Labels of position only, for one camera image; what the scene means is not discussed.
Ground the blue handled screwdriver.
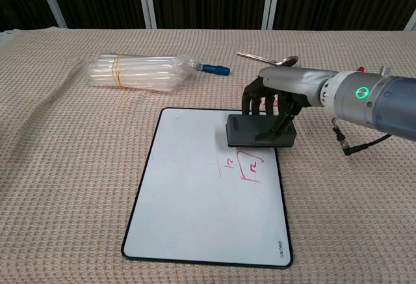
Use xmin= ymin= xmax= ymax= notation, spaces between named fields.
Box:
xmin=194 ymin=62 xmax=231 ymax=77

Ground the bundle of clear wrapped straws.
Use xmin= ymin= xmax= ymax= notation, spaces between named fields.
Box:
xmin=79 ymin=51 xmax=201 ymax=94

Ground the beige woven fringed tablecloth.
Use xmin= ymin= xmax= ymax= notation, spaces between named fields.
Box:
xmin=0 ymin=29 xmax=416 ymax=284

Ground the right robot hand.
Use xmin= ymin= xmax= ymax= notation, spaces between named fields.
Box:
xmin=241 ymin=66 xmax=337 ymax=142

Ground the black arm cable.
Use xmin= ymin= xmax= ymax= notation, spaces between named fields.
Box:
xmin=331 ymin=118 xmax=393 ymax=157

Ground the grey whiteboard eraser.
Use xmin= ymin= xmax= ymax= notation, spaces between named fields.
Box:
xmin=225 ymin=114 xmax=297 ymax=149

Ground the white whiteboard with black rim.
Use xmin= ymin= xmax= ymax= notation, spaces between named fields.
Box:
xmin=120 ymin=107 xmax=294 ymax=268

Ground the metal spoon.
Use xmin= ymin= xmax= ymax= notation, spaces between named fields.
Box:
xmin=236 ymin=51 xmax=299 ymax=68

